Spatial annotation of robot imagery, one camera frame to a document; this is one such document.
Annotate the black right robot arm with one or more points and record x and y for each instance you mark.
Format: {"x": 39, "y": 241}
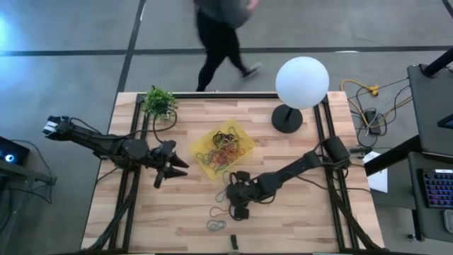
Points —
{"x": 293, "y": 170}

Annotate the backlit computer keyboard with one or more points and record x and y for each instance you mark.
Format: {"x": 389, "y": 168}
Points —
{"x": 439, "y": 187}

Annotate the black device with blue light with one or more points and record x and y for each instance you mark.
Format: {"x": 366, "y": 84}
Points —
{"x": 12, "y": 150}

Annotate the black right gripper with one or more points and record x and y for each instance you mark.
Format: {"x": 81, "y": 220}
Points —
{"x": 247, "y": 193}

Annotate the green plant in white pot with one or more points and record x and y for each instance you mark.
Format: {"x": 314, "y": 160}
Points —
{"x": 157, "y": 101}

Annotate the white globe table lamp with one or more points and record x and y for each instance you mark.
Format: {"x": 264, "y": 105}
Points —
{"x": 301, "y": 81}

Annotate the dark grey desk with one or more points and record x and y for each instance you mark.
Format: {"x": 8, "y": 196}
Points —
{"x": 431, "y": 110}

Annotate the red rubber band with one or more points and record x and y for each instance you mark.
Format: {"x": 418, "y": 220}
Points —
{"x": 226, "y": 159}
{"x": 210, "y": 212}

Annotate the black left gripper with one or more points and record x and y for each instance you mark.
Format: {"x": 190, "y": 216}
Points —
{"x": 161, "y": 159}

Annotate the teal rubber band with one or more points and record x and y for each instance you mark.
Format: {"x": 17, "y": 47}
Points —
{"x": 216, "y": 196}
{"x": 201, "y": 156}
{"x": 212, "y": 223}

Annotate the black power brick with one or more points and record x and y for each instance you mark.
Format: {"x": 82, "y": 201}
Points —
{"x": 372, "y": 122}

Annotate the yellow rubber band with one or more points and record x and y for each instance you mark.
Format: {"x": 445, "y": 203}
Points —
{"x": 237, "y": 140}

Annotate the yellow translucent plastic bin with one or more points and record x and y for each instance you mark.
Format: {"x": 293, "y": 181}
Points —
{"x": 201, "y": 145}

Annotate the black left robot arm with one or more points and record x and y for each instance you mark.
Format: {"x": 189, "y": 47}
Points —
{"x": 99, "y": 141}

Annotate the person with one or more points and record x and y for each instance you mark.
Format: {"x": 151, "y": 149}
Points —
{"x": 216, "y": 39}

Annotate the white paper sheet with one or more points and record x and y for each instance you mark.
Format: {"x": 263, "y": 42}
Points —
{"x": 377, "y": 177}

